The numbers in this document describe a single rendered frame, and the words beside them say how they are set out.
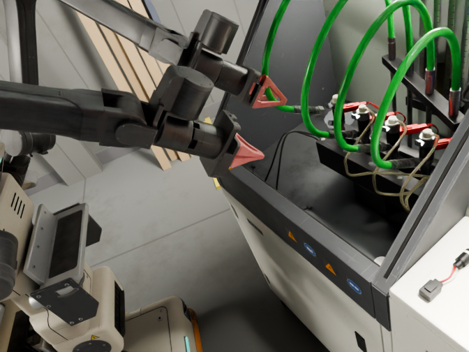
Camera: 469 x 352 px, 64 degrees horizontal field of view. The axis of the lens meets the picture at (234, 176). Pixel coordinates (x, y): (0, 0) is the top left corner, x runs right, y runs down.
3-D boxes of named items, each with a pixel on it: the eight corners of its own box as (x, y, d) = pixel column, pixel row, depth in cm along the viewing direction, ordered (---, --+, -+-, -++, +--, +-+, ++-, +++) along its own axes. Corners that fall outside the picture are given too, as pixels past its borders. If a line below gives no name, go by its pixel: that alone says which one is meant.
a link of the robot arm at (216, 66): (182, 70, 76) (185, 77, 71) (195, 37, 73) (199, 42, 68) (213, 82, 79) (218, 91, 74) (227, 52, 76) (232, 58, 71)
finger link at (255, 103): (284, 82, 82) (246, 66, 78) (297, 89, 76) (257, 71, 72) (270, 112, 84) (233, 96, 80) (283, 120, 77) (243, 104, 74)
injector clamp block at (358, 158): (323, 179, 111) (315, 140, 101) (347, 160, 113) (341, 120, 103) (429, 244, 87) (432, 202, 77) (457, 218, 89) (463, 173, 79)
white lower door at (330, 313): (270, 289, 173) (221, 189, 128) (274, 286, 173) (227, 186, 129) (389, 414, 126) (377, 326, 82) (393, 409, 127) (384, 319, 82)
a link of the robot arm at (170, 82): (107, 110, 59) (112, 142, 53) (131, 41, 53) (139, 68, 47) (177, 128, 65) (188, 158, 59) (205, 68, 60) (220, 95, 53)
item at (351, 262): (225, 190, 127) (209, 155, 116) (235, 182, 128) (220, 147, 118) (375, 320, 83) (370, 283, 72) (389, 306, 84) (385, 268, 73)
